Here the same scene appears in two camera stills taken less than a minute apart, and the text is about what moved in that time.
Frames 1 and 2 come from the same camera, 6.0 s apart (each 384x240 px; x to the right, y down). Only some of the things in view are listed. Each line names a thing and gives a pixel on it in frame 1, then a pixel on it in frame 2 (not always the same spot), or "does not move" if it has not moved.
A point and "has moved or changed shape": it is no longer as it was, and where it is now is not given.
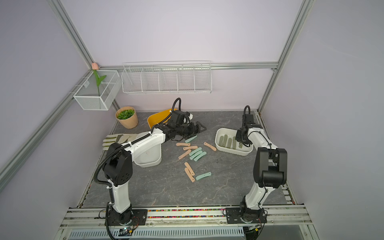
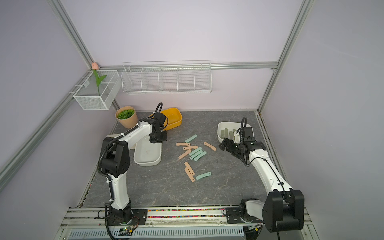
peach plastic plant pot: x=130 y=122 does not move
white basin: x=149 y=157 does not move
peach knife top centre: x=190 y=147 does not move
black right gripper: x=238 y=137 -> x=231 y=143
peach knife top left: x=183 y=144 does not move
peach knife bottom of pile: x=192 y=178 does not move
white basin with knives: x=225 y=141 has moved or changed shape
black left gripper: x=193 y=131 -> x=153 y=140
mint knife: x=205 y=174 does not move
